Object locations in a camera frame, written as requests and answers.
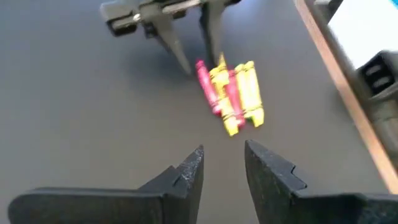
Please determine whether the black aluminium table frame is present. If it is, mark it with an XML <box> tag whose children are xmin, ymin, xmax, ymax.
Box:
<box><xmin>306</xmin><ymin>0</ymin><xmax>398</xmax><ymax>175</ymax></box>

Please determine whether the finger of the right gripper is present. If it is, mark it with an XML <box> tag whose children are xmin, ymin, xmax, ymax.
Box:
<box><xmin>200</xmin><ymin>0</ymin><xmax>228</xmax><ymax>68</ymax></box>
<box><xmin>141</xmin><ymin>6</ymin><xmax>194</xmax><ymax>77</ymax></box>

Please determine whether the magenta crayon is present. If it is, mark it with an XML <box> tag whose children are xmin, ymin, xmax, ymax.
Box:
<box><xmin>226</xmin><ymin>68</ymin><xmax>247</xmax><ymax>129</ymax></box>
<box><xmin>195</xmin><ymin>58</ymin><xmax>222</xmax><ymax>116</ymax></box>

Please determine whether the yellow crayon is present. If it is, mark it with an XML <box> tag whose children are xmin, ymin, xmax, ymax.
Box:
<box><xmin>243</xmin><ymin>60</ymin><xmax>266</xmax><ymax>128</ymax></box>
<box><xmin>233</xmin><ymin>63</ymin><xmax>254</xmax><ymax>121</ymax></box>
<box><xmin>208</xmin><ymin>53</ymin><xmax>241</xmax><ymax>138</ymax></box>

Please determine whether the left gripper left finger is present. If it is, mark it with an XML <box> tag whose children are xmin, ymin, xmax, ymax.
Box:
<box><xmin>7</xmin><ymin>144</ymin><xmax>205</xmax><ymax>224</ymax></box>

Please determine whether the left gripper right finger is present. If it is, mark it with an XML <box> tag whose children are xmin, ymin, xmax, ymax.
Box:
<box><xmin>244</xmin><ymin>139</ymin><xmax>398</xmax><ymax>224</ymax></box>

